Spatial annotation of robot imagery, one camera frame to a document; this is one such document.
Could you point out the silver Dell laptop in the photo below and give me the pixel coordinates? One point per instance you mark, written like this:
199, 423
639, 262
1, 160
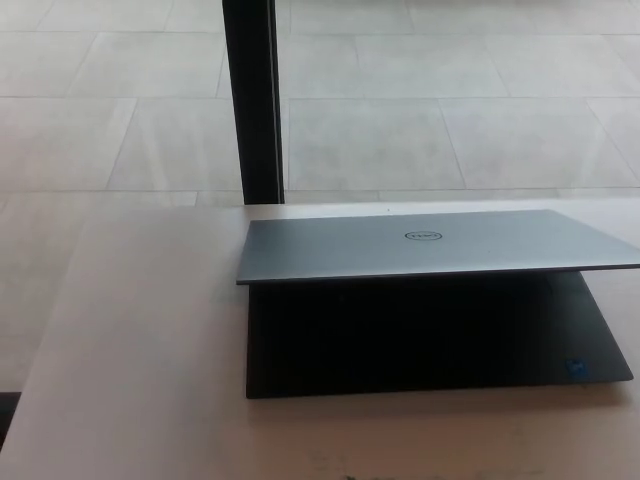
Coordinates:
430, 320

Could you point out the black vertical post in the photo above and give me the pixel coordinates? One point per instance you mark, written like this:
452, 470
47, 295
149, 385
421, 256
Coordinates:
252, 100

